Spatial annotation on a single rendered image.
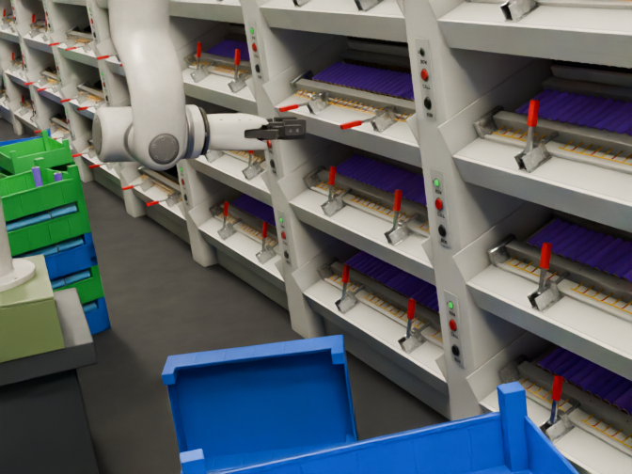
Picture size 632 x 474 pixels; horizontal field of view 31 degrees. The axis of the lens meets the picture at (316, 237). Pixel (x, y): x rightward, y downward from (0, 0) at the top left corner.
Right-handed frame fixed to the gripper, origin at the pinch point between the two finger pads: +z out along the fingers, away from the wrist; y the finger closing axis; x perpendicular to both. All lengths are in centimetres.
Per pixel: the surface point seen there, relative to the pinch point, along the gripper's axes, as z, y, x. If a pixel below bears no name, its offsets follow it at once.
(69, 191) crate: -18, -86, -25
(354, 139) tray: 16.4, -9.6, -3.9
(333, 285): 26, -37, -38
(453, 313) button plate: 19.3, 21.7, -27.3
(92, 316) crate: -13, -86, -55
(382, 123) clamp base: 16.2, 1.4, 0.3
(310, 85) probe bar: 19.1, -34.8, 3.3
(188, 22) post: 20, -114, 12
